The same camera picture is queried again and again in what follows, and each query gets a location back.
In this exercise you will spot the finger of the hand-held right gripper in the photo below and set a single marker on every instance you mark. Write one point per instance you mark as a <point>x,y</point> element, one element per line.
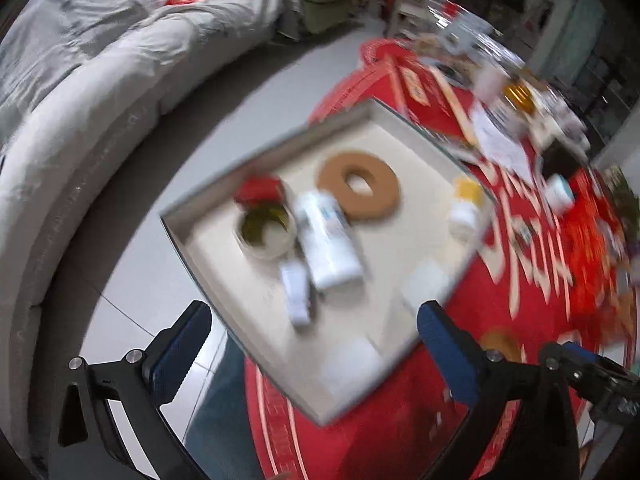
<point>582,354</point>
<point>555,360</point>

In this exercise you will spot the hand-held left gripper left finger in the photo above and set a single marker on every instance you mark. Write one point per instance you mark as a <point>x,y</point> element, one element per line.
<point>177,355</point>

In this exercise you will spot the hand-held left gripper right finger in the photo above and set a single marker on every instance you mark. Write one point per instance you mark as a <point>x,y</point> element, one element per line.
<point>447,355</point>

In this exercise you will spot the white plastic clip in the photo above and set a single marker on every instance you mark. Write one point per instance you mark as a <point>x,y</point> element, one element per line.
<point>295,295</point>

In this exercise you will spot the beige masking tape roll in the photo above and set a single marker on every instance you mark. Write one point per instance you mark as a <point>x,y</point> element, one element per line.
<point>270,252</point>

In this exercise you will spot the white pill bottle yellow label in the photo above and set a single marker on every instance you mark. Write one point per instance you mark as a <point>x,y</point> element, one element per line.
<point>464,215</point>

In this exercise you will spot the white pill bottle grey label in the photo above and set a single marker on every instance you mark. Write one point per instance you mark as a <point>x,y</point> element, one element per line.
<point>327,245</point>

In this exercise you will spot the grey shallow cardboard box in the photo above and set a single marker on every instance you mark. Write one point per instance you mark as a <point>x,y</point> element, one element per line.
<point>415,195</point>

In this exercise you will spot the small red box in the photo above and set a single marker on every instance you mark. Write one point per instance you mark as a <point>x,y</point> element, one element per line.
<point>255,190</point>

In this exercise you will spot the person's leg in jeans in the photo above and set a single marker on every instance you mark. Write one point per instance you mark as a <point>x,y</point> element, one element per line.
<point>220,420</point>

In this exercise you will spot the red cardboard carton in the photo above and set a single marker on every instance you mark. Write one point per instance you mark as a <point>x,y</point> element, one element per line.
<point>590,240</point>

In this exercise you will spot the white cream jar teal lid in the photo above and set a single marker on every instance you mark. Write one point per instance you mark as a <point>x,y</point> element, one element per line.
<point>557,192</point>

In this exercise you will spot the green potted plant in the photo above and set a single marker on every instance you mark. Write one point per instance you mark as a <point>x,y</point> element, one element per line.
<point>625,190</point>

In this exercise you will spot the black box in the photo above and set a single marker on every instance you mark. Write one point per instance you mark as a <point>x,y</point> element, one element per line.
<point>562,160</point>

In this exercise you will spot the white printed paper sheet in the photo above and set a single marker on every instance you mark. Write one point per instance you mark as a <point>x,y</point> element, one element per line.
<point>500,145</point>

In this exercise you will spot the curved white sofa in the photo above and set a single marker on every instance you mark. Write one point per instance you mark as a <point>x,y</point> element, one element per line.
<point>75,135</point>

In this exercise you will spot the long red gift box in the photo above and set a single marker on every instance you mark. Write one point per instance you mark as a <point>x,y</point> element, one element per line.
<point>425,95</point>

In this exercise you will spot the glass jar gold lid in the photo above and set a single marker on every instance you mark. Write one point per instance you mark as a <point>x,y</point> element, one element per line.
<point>520,95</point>

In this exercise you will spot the white paper cup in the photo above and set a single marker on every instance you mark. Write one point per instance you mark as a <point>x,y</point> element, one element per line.
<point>490,85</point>

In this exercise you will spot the clear plastic bag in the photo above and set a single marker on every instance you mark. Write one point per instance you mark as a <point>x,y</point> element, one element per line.
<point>470,30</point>

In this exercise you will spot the white wooden stool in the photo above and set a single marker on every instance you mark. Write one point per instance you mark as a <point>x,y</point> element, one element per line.
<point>410,12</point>

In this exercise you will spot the grey striped blanket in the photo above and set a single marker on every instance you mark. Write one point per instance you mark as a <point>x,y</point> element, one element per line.
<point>60,25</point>

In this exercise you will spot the white fringed sofa throw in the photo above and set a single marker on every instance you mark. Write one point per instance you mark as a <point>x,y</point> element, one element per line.
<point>235,0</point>

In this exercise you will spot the green armchair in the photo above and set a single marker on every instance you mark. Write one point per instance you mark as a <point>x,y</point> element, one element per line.
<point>325,5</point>

